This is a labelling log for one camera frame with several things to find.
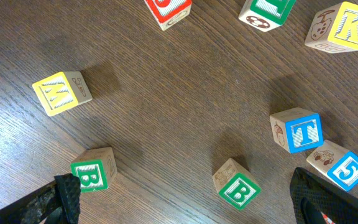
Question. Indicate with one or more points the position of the green b block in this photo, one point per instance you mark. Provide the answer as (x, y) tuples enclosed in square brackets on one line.
[(95, 168), (235, 184)]

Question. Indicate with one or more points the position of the blue 5 block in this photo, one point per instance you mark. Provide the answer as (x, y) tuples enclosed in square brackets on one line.
[(337, 163)]

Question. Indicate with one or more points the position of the green J block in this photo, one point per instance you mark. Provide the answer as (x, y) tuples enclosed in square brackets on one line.
[(266, 15)]

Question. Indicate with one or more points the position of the red Y block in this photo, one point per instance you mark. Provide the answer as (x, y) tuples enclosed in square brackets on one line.
[(327, 219)]

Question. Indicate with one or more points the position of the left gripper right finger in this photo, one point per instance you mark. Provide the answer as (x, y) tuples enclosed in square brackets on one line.
[(314, 197)]

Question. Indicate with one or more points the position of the red 6 block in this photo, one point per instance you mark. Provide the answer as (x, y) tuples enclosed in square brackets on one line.
[(168, 12)]

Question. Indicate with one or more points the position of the blue T block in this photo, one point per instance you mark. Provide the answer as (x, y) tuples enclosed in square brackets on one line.
[(297, 129)]

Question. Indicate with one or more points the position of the yellow block far left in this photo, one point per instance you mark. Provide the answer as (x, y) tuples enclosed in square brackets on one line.
[(62, 91)]

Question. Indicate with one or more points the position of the yellow block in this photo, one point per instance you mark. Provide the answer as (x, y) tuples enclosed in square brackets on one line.
[(335, 29), (62, 91)]

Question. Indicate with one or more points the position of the green B block lower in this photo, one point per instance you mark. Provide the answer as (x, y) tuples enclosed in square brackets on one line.
[(95, 168)]

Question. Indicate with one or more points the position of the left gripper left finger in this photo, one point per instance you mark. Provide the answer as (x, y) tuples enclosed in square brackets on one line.
[(56, 202)]

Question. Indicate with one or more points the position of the yellow block upper left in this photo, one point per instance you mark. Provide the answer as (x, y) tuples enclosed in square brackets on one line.
[(335, 29)]

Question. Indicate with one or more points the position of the green B block upper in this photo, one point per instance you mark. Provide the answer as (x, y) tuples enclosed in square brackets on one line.
[(235, 184)]

